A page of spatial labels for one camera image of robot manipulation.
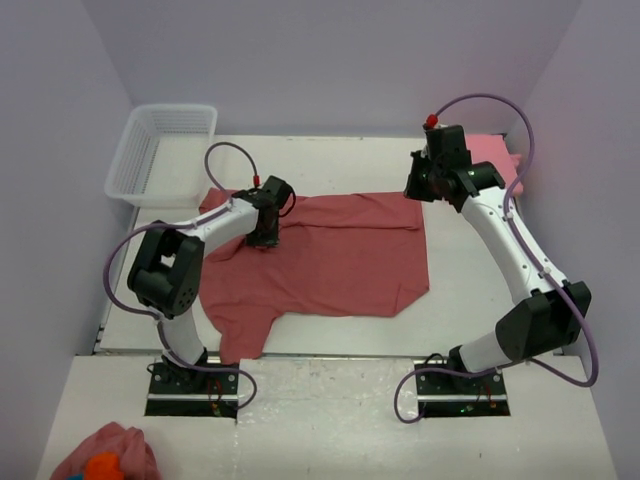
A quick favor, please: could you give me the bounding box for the red polo t shirt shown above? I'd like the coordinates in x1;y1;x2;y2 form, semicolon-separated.
199;192;429;363

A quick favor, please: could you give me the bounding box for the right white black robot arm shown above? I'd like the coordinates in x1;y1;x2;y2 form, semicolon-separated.
404;124;591;374

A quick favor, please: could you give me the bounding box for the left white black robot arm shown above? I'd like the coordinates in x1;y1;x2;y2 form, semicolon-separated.
127;176;296;372

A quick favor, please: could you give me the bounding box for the folded pink t shirt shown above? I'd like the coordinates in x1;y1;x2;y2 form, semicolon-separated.
465;134;522;188

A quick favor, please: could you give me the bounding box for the white plastic basket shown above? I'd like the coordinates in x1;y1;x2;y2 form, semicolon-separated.
104;104;218;209

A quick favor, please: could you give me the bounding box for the crumpled red cloth pile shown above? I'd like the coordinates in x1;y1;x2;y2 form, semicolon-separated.
50;422;163;480

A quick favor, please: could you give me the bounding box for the orange blue toy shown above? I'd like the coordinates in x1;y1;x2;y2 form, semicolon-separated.
83;452;125;480

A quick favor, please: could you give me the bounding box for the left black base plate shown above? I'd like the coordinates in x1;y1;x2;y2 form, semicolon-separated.
144;359;239;420

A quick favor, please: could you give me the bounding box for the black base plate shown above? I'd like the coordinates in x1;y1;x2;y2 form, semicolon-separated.
144;359;239;420
414;354;510;418

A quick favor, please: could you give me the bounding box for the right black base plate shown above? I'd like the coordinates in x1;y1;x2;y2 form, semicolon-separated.
414;354;510;418

